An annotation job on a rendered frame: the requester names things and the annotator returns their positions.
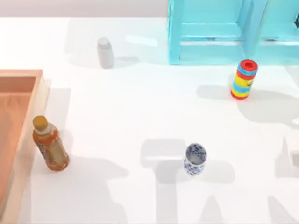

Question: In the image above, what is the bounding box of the blue and white patterned cup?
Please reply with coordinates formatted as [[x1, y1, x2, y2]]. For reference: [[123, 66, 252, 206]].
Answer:
[[184, 143, 207, 177]]

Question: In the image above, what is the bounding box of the pale grey bottle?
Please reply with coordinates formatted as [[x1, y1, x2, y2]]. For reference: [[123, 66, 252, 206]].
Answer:
[[97, 37, 115, 70]]

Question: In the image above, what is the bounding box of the light blue rack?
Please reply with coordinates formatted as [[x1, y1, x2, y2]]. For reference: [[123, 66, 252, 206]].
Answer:
[[167, 0, 299, 66]]

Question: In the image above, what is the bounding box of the stack of coloured rings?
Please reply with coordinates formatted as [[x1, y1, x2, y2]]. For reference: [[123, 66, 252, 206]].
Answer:
[[230, 59, 258, 101]]

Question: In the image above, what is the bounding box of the orange bottle with yellow cap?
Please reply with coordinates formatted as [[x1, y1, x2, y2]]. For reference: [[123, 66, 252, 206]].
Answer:
[[32, 115, 70, 172]]

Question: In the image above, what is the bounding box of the shallow salmon-coloured box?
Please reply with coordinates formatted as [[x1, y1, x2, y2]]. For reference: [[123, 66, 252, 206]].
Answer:
[[0, 69, 50, 224]]

